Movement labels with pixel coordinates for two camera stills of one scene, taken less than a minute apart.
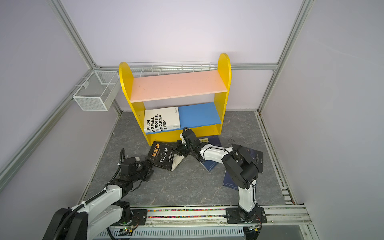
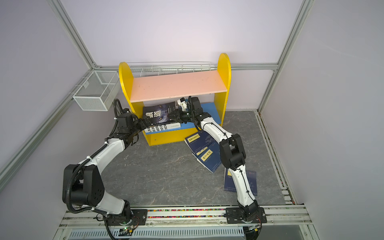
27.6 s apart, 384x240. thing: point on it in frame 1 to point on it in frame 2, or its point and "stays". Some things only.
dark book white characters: [255, 157] to [158, 113]
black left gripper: [147, 167] to [141, 123]
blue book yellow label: [228, 181] stays
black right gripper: [178, 145] to [179, 116]
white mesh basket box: [101, 93] stays
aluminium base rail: [284, 214] stays
